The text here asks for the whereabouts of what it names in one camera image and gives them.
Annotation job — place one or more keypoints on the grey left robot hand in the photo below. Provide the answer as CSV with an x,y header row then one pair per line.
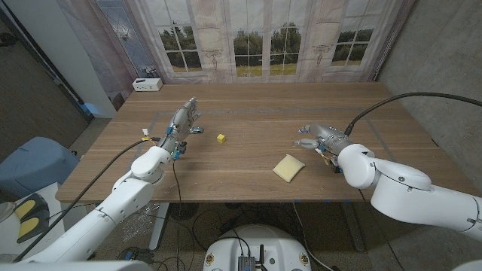
x,y
182,122

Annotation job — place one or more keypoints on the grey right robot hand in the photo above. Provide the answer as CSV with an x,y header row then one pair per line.
x,y
329,137

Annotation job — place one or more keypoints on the small yellow block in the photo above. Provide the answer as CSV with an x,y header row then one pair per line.
x,y
221,138

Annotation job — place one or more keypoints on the yellow sponge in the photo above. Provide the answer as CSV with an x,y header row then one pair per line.
x,y
288,168

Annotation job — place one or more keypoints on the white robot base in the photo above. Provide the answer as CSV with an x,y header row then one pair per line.
x,y
260,244

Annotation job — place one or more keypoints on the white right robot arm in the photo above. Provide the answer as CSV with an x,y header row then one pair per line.
x,y
406,192

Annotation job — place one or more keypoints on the small silver toy car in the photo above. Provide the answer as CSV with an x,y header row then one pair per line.
x,y
197,130

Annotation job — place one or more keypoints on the white power box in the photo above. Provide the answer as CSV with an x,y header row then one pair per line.
x,y
147,84

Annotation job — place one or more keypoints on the black round floor object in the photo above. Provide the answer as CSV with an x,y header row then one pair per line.
x,y
184,211

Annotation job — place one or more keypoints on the grey table leg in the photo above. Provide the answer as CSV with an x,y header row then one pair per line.
x,y
354,226

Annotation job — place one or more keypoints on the white table leg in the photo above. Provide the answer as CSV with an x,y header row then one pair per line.
x,y
161,222

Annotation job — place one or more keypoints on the printed window backdrop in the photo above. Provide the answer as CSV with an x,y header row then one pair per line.
x,y
263,37

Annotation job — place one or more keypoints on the black floor power strip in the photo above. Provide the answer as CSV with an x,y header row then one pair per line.
x,y
141,256

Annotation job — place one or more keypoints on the blue plastic bin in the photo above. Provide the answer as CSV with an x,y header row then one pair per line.
x,y
34,165

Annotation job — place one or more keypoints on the black yellow foot pedal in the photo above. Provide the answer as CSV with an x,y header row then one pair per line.
x,y
32,218

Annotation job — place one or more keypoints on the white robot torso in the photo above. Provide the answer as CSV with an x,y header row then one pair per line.
x,y
75,266

